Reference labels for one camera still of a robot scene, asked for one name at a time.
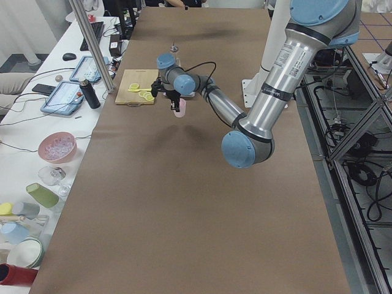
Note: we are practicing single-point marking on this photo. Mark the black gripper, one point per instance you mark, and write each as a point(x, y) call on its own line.
point(173, 95)

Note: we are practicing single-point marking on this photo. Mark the pink plastic cup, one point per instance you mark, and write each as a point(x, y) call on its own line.
point(182, 109)

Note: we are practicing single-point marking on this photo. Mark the glass sauce dispenser bottle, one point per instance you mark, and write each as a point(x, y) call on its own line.
point(174, 47)

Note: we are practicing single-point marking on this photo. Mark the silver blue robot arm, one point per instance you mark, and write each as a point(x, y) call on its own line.
point(313, 26)

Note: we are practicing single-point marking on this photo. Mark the green plastic cup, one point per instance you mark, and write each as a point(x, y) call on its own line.
point(42, 195)

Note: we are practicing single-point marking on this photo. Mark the grey plastic cup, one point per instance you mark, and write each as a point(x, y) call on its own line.
point(29, 210)

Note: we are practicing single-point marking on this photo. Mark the yellow plastic cup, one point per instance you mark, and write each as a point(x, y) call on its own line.
point(6, 209)

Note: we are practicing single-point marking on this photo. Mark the light blue plastic cup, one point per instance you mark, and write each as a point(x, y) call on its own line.
point(14, 232)

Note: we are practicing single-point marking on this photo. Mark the red cup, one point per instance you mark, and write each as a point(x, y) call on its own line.
point(15, 275)

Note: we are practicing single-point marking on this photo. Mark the lemon slice single front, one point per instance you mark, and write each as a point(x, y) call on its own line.
point(148, 97)

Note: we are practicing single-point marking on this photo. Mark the wooden cutting board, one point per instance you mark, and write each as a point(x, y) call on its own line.
point(144, 77)

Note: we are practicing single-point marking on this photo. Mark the yellow plastic knife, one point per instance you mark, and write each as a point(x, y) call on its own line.
point(138, 89)

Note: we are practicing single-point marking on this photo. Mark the black power adapter box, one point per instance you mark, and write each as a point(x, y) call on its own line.
point(115, 45)

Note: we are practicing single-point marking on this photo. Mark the black water bottle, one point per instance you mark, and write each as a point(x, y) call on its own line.
point(89, 93)

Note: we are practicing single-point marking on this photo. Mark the far blue teach pendant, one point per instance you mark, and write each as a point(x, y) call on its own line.
point(87, 69)

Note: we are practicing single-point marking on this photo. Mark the blue teach pendant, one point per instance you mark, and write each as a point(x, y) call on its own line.
point(65, 99)
point(87, 69)

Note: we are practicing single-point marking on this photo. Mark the near blue teach pendant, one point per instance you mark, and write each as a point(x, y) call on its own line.
point(65, 99)

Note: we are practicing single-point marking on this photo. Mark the black computer mouse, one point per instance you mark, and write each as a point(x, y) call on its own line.
point(69, 56)

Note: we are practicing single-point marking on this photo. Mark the pink bowl with ice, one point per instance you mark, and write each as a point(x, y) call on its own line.
point(58, 148)

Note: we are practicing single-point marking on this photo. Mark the black smartphone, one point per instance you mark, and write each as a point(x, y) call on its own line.
point(43, 89)

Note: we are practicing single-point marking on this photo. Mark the clear wine glass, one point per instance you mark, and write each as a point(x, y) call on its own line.
point(53, 176)

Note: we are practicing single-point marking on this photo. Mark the white green rimmed bowl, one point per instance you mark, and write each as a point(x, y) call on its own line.
point(27, 254)

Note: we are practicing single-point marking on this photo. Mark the lemon slice near handle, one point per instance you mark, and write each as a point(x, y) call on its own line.
point(134, 86)

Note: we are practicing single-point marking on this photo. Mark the aluminium frame post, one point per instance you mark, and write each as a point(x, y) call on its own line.
point(93, 45)

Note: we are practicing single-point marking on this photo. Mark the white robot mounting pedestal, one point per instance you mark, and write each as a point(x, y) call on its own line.
point(275, 40)

